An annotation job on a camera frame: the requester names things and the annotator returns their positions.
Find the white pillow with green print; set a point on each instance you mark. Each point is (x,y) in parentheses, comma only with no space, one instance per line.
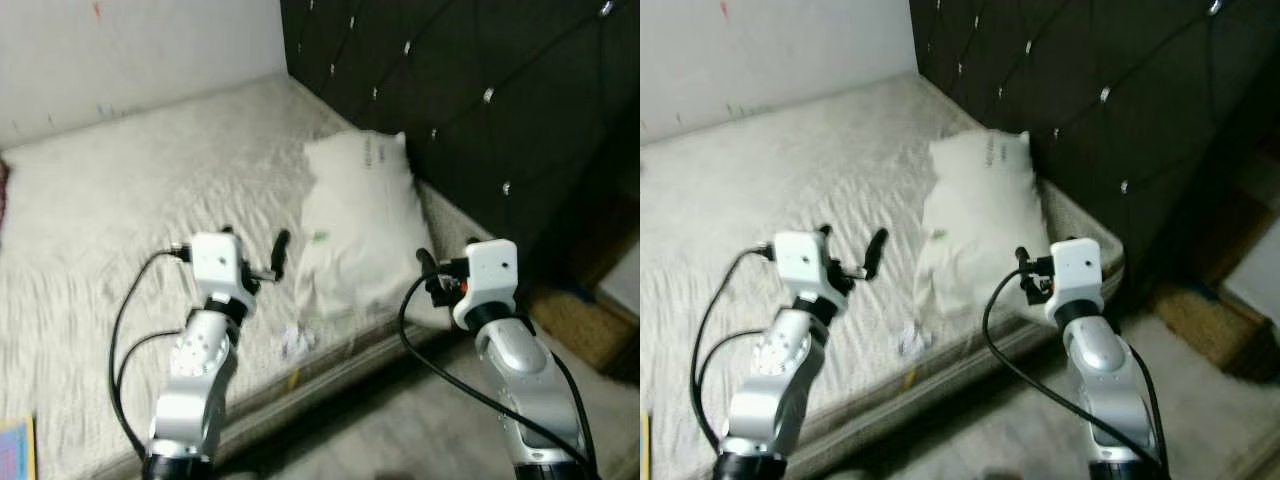
(980,220)
(360,230)

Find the purple printed bedsheet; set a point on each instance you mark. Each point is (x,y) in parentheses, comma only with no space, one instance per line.
(3,200)

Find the dark tufted headboard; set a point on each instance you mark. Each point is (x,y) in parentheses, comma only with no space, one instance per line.
(1100,60)
(480,60)

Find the printed newspaper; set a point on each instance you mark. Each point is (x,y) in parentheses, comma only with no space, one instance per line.
(913,340)
(296,342)

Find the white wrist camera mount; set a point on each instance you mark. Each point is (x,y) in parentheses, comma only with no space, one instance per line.
(215,260)
(488,275)
(800,258)
(1075,270)

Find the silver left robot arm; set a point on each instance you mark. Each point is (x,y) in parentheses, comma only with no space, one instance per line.
(775,375)
(195,370)

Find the colourful children's book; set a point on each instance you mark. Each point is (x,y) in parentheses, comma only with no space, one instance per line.
(643,455)
(15,455)

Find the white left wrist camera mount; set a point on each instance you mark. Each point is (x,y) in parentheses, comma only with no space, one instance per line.
(800,258)
(215,260)

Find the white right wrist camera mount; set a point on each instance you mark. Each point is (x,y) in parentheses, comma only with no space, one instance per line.
(488,275)
(1075,270)

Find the white box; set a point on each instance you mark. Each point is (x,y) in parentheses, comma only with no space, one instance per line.
(625,285)
(1255,285)

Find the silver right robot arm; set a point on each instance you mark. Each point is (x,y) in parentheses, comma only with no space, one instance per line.
(1100,370)
(525,370)

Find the brown woven mat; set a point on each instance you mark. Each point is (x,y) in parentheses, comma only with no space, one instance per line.
(1200,325)
(585,330)

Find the white quilted mattress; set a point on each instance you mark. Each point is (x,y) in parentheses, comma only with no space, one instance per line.
(780,200)
(150,200)

